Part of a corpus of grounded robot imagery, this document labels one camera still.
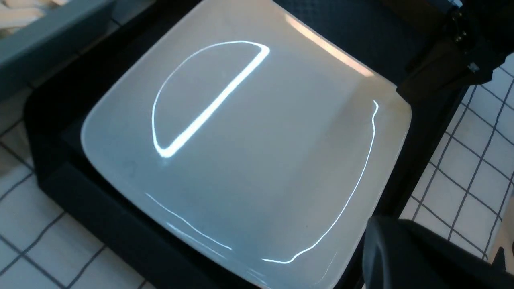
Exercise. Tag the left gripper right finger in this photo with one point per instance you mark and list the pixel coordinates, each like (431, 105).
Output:
(465, 45)

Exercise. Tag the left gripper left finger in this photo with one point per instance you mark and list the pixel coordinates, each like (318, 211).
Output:
(401, 254)

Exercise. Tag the white square rice plate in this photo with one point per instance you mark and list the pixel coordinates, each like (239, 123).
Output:
(254, 140)

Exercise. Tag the teal plastic bin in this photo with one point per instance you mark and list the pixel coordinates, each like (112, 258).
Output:
(47, 42)

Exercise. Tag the pile of white spoons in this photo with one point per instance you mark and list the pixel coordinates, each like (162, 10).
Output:
(17, 14)

